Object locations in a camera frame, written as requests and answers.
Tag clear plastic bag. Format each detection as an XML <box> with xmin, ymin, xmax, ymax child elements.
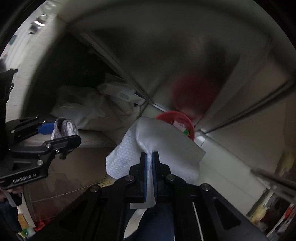
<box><xmin>51</xmin><ymin>82</ymin><xmax>146</xmax><ymax>132</ymax></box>

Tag person's blue trouser legs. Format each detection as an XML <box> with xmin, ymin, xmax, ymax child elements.
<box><xmin>137</xmin><ymin>204</ymin><xmax>175</xmax><ymax>241</ymax></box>

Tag red plastic basin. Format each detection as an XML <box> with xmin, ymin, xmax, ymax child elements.
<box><xmin>156</xmin><ymin>111</ymin><xmax>195</xmax><ymax>141</ymax></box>

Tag person's left hand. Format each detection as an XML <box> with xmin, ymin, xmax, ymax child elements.
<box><xmin>0</xmin><ymin>186</ymin><xmax>23</xmax><ymax>202</ymax></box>

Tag white paper towel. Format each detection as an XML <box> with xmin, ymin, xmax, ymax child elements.
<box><xmin>106</xmin><ymin>117</ymin><xmax>205</xmax><ymax>209</ymax></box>

